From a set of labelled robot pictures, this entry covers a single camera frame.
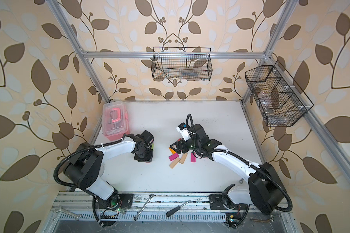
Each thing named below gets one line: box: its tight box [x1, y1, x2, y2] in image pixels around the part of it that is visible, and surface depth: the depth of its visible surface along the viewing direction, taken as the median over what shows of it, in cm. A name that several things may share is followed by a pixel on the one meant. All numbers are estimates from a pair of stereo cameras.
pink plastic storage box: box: [102, 100, 130, 141], surface depth 98 cm
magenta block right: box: [190, 152, 196, 163], surface depth 91 cm
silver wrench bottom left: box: [54, 205, 82, 221], surface depth 74 cm
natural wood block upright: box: [179, 152, 189, 165], surface depth 91 cm
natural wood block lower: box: [168, 157, 181, 169], surface depth 90 cm
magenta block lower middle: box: [168, 152, 179, 162], surface depth 91 cm
